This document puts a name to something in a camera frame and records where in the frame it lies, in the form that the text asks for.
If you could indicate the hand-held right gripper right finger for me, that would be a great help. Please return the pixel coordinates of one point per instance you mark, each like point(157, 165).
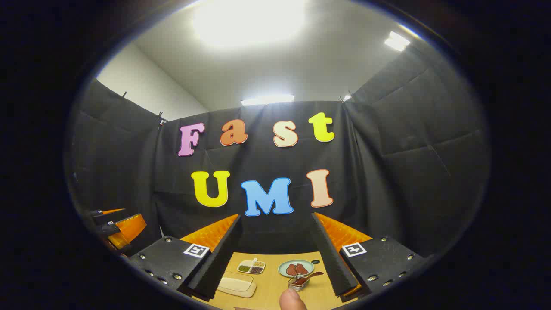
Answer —
point(333, 258)

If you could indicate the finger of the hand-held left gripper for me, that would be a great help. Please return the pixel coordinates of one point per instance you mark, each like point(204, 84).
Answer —
point(131, 230)
point(109, 216)

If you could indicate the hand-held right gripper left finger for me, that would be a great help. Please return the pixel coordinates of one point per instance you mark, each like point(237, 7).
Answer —
point(221, 254)

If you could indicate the dark wooden spoon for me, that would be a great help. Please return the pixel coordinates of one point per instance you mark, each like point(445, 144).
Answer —
point(311, 275)

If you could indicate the clear rice tray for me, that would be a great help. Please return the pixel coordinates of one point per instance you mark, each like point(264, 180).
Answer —
point(236, 285)

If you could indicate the clear chopstick holder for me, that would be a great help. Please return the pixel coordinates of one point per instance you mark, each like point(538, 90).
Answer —
point(297, 284)

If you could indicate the white divided bean dish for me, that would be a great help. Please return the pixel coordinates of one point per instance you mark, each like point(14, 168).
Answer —
point(251, 267)

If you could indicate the brown meat slice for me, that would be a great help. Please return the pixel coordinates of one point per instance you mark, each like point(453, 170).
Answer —
point(301, 268)
point(291, 270)

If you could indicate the pale green plate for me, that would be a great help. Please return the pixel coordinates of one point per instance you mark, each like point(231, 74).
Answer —
point(284, 265)

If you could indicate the black backdrop cloth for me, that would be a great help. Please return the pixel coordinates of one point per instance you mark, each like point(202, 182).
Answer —
point(387, 172)

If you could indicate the strip ceiling light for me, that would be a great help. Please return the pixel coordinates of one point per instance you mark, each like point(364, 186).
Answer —
point(267, 100)

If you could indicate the small ceiling light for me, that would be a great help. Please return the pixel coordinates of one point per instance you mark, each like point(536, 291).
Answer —
point(397, 41)

